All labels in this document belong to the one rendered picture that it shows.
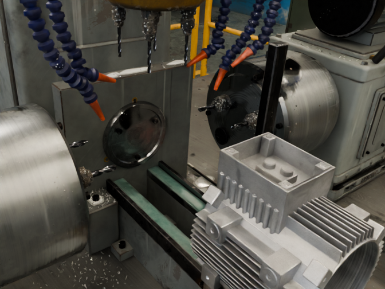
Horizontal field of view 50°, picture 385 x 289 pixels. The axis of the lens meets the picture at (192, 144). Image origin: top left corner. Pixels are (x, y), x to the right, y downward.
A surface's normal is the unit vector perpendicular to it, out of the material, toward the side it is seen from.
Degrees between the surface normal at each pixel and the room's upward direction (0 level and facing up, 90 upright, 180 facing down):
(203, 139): 0
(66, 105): 90
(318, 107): 69
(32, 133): 24
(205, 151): 0
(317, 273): 45
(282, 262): 0
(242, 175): 90
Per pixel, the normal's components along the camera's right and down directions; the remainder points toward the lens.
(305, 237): -0.77, 0.24
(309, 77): 0.41, -0.47
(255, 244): 0.06, -0.87
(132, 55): 0.62, 0.42
